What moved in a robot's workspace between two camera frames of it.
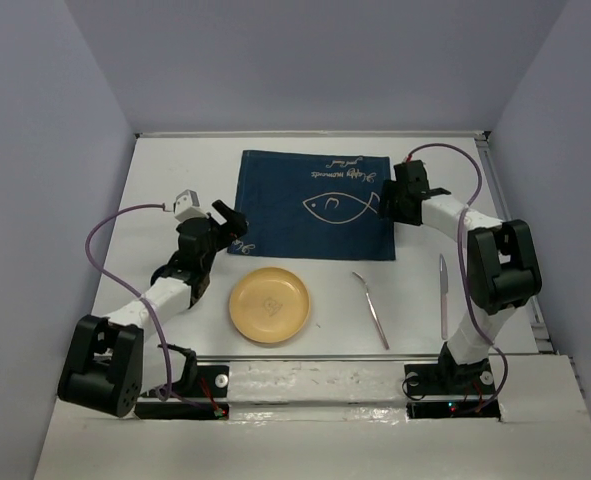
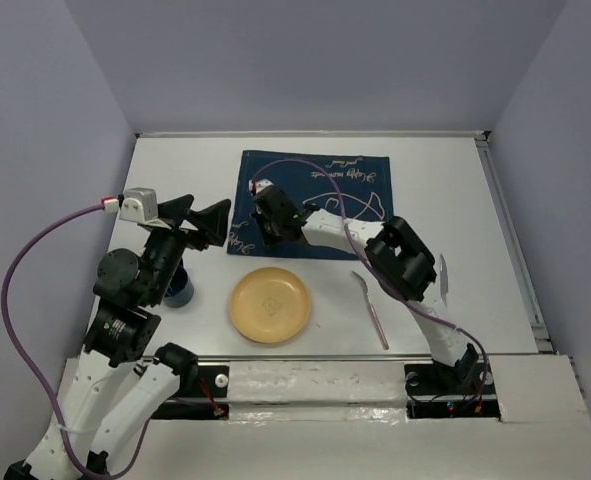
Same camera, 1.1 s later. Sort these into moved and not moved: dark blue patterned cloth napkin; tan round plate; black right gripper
Moved: black right gripper
Not moved: dark blue patterned cloth napkin; tan round plate
